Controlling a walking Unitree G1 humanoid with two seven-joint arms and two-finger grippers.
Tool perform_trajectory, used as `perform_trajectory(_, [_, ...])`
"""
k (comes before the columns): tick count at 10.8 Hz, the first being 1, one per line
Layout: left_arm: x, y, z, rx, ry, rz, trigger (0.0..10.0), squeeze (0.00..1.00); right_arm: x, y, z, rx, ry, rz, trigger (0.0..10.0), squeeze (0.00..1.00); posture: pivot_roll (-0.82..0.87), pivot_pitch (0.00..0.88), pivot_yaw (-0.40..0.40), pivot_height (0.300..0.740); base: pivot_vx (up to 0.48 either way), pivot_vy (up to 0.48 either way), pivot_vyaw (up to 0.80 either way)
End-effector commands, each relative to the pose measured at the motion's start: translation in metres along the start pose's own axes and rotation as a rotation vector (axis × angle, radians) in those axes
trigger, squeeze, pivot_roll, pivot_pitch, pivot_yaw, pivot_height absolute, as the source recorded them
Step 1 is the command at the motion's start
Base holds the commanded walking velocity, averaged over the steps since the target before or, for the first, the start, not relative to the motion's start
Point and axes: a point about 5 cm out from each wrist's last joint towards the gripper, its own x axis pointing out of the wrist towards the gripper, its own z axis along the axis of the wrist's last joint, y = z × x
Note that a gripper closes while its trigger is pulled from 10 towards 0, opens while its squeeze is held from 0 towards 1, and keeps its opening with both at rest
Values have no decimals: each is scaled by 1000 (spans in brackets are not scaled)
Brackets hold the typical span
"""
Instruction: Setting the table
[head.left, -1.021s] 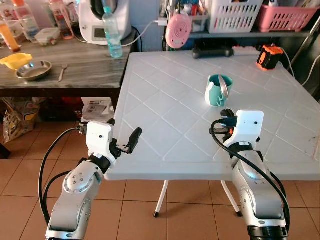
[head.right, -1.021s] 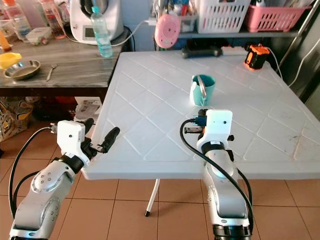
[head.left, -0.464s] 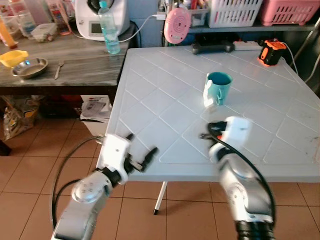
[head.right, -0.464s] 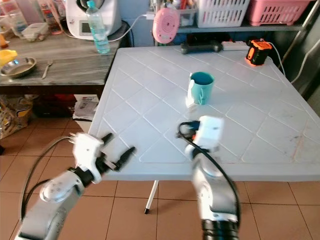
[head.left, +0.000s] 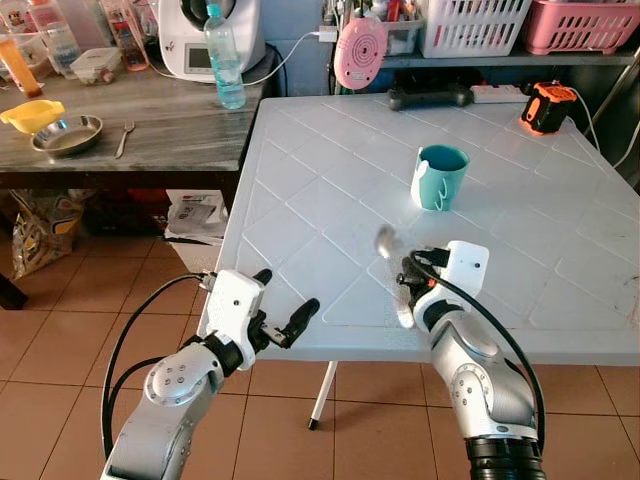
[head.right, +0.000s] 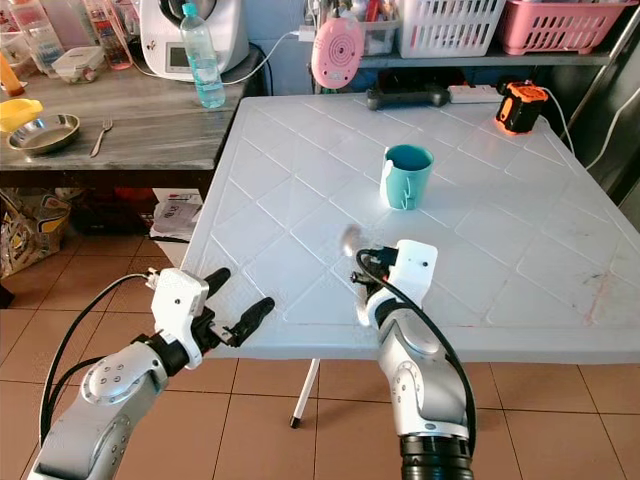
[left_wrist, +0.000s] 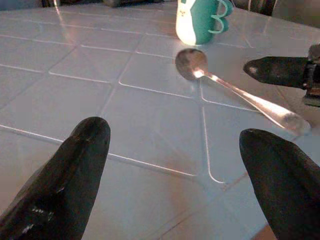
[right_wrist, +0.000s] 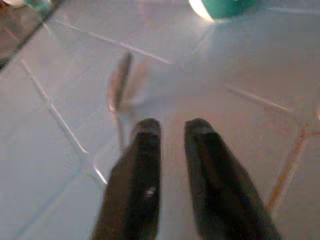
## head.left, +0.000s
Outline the stainless steel plate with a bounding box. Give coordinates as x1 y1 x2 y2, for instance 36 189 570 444
30 114 104 158

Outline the clear water bottle teal cap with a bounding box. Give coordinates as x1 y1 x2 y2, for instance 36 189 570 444
204 3 248 111

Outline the dark wooden table grey top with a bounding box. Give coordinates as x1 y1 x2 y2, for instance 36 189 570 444
0 70 276 311

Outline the white plastic storage box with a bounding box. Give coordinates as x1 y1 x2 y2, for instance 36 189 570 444
165 189 231 246

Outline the clear bottle orange cap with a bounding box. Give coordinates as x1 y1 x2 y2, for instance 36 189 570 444
30 0 83 78

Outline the silver metal spoon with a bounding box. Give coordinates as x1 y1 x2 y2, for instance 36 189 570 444
374 225 417 331

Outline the pink round device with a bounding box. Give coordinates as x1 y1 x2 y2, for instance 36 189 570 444
333 14 389 93

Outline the white plastic basket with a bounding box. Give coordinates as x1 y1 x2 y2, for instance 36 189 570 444
420 0 533 59

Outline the orange sauce squeeze bottle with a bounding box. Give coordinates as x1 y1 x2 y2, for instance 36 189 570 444
0 37 44 99

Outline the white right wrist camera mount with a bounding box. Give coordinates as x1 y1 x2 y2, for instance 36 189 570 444
432 240 492 301

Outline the yellow plastic bowl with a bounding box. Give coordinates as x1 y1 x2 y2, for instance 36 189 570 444
0 99 67 136

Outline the pink drinking bottle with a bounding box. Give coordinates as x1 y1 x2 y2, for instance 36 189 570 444
100 0 151 72

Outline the dark metal shelf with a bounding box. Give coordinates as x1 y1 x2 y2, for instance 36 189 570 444
380 48 640 71

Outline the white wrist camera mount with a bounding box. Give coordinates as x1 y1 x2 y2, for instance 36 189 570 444
197 269 267 346
432 240 492 301

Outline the white plastic folding table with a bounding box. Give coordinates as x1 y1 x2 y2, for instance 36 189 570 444
215 95 640 431

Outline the orange and black device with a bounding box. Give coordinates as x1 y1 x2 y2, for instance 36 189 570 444
520 82 579 136

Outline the teal and white mug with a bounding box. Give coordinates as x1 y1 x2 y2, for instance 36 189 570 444
411 144 471 212

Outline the white kitchen cooking machine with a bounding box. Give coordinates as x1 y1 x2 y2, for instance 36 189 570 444
158 0 268 84

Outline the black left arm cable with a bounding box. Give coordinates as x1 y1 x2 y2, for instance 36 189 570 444
99 272 216 461

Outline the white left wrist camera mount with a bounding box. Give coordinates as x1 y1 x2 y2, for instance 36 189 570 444
197 269 267 346

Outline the small glass container grey lid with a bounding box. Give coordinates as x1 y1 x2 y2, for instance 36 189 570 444
70 47 124 86

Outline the silver metal fork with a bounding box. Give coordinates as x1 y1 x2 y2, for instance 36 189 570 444
113 120 137 160

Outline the white power strip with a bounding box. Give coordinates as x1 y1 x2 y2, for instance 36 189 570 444
470 84 529 105

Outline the printed foil bag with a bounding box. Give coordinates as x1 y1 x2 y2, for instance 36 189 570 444
10 190 86 279

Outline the pink plastic basket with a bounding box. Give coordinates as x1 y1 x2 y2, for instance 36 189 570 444
523 0 640 56

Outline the black handle tool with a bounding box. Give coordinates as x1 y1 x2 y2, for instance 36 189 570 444
388 83 476 112

